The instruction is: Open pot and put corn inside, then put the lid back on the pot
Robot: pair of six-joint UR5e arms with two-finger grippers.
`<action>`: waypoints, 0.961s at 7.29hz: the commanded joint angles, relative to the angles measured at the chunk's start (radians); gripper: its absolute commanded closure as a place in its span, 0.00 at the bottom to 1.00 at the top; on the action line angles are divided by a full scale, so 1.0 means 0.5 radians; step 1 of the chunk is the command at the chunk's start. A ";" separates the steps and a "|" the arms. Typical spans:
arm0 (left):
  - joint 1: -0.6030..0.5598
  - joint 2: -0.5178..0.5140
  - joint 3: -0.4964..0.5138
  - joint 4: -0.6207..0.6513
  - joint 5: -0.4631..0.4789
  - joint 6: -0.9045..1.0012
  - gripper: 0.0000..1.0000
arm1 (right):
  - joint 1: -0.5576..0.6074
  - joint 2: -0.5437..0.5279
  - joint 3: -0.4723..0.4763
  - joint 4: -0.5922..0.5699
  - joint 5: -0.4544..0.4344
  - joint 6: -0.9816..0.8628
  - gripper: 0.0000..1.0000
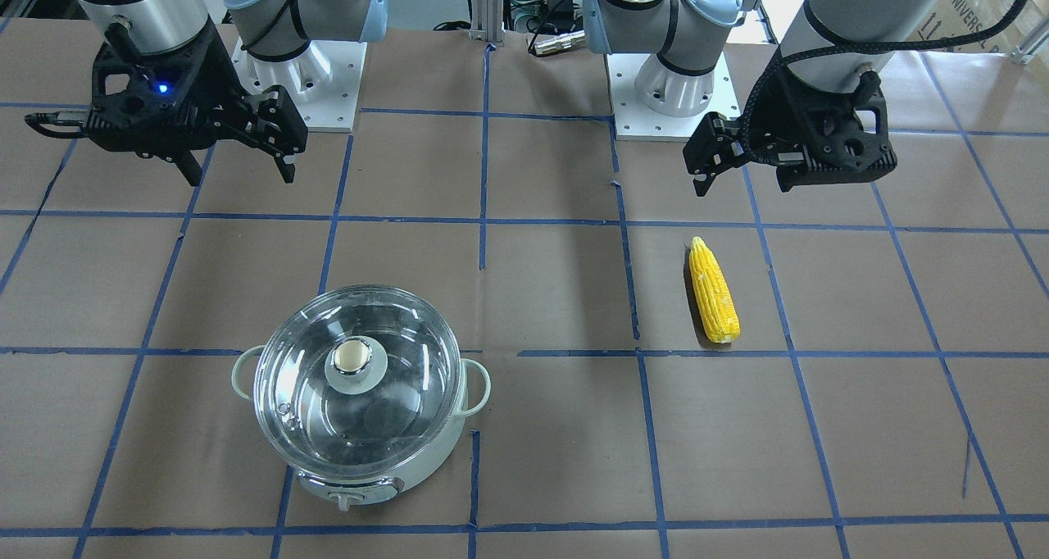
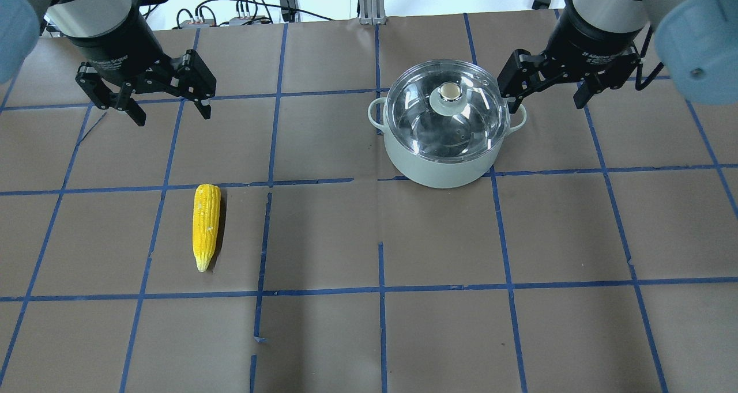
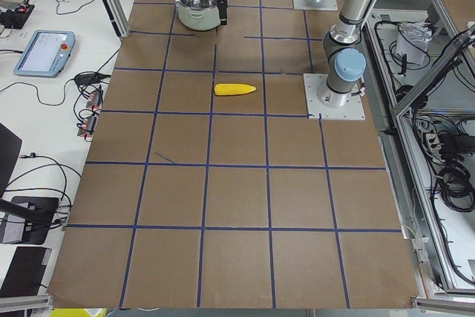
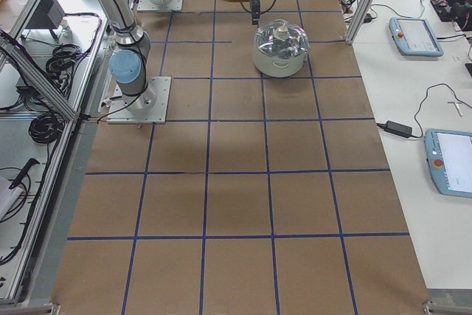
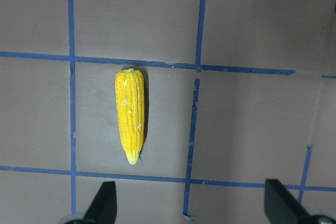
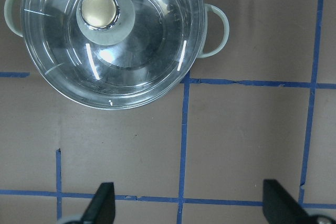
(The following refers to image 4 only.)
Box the glass pot lid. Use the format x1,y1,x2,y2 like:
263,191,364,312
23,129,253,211
254,19,309,59

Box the pale green cooking pot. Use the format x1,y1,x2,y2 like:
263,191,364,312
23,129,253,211
252,45,310,77

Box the far blue teach pendant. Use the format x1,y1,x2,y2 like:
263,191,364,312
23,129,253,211
389,18,443,58

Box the blue teach pendant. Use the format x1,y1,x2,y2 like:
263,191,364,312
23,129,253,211
424,128,471,198
389,18,443,58

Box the black power adapter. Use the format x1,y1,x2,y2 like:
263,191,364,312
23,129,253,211
383,120,412,138

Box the brown paper table mat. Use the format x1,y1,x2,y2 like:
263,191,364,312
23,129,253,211
52,0,428,314

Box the near blue teach pendant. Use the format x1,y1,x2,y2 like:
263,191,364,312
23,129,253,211
424,128,471,198

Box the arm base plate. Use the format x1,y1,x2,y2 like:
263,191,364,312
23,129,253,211
105,77,171,124
136,0,183,13

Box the coiled black cables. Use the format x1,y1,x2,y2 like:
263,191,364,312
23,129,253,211
44,44,91,91

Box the aluminium side frame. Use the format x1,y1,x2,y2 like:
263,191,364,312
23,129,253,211
1,0,107,306

